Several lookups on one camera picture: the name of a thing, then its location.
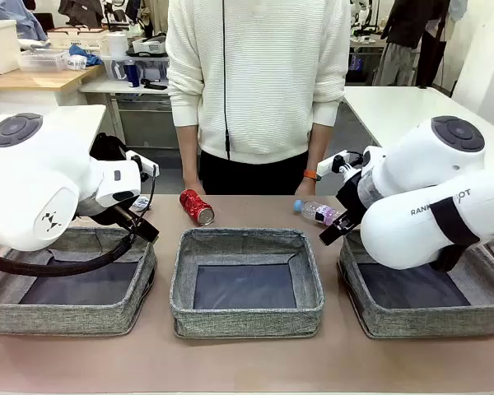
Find white black headset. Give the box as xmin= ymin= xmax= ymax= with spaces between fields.
xmin=127 ymin=35 xmax=168 ymax=58

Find clear bottle with blue cap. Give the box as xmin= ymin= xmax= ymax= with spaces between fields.
xmin=292 ymin=199 xmax=347 ymax=227

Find black backpack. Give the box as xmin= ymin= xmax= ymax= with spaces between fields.
xmin=91 ymin=132 xmax=129 ymax=162

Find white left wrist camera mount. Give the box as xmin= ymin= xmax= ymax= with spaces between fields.
xmin=125 ymin=151 xmax=161 ymax=179

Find grey fabric basket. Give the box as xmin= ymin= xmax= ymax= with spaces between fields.
xmin=337 ymin=228 xmax=494 ymax=339
xmin=169 ymin=228 xmax=326 ymax=339
xmin=0 ymin=225 xmax=158 ymax=337

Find background person black trousers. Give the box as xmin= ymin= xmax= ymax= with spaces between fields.
xmin=415 ymin=0 xmax=454 ymax=88

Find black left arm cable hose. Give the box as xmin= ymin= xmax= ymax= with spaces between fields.
xmin=0 ymin=232 xmax=139 ymax=277

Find white storage box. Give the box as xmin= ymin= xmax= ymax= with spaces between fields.
xmin=0 ymin=19 xmax=21 ymax=75

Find person's left forearm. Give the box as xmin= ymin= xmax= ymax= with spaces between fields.
xmin=306 ymin=122 xmax=334 ymax=182

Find white paper roll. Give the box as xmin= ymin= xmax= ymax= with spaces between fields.
xmin=106 ymin=32 xmax=128 ymax=58

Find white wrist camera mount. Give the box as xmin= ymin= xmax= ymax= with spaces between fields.
xmin=316 ymin=151 xmax=366 ymax=176
xmin=125 ymin=151 xmax=161 ymax=179

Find background person grey trousers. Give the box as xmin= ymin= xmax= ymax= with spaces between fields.
xmin=373 ymin=0 xmax=427 ymax=86

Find crushed red drink can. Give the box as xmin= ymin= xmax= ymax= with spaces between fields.
xmin=179 ymin=188 xmax=216 ymax=226

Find wooden table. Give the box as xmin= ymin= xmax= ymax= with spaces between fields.
xmin=0 ymin=63 xmax=106 ymax=107

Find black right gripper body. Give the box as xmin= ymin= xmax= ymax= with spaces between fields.
xmin=336 ymin=170 xmax=366 ymax=219

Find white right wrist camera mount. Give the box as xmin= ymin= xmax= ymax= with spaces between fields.
xmin=316 ymin=151 xmax=366 ymax=176

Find white plastic laundry basket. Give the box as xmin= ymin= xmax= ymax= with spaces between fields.
xmin=47 ymin=27 xmax=110 ymax=55

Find dark blue bottle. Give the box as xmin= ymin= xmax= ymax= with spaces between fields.
xmin=123 ymin=59 xmax=142 ymax=88

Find blue cloth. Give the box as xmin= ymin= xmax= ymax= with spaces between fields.
xmin=68 ymin=44 xmax=105 ymax=67

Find hanging dark jacket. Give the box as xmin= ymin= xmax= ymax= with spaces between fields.
xmin=57 ymin=0 xmax=105 ymax=28

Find thin black cord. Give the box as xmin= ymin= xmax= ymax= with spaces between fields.
xmin=221 ymin=0 xmax=232 ymax=161

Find person's left hand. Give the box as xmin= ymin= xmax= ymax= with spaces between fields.
xmin=295 ymin=179 xmax=318 ymax=198

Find hanging blue shirt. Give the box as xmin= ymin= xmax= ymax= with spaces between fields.
xmin=0 ymin=0 xmax=49 ymax=42

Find small clear mesh crate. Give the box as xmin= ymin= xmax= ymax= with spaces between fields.
xmin=17 ymin=49 xmax=70 ymax=73

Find clear plastic storage box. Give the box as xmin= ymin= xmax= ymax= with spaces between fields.
xmin=102 ymin=55 xmax=170 ymax=82

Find person in white sweater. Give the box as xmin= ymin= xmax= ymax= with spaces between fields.
xmin=165 ymin=0 xmax=352 ymax=197

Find white desk with shelf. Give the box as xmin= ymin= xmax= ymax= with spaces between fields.
xmin=78 ymin=77 xmax=173 ymax=149

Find person's right hand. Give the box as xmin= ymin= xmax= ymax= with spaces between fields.
xmin=183 ymin=177 xmax=207 ymax=197

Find person's right forearm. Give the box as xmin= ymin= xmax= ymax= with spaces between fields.
xmin=175 ymin=125 xmax=201 ymax=184

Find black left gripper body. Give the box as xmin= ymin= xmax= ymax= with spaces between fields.
xmin=106 ymin=204 xmax=139 ymax=231

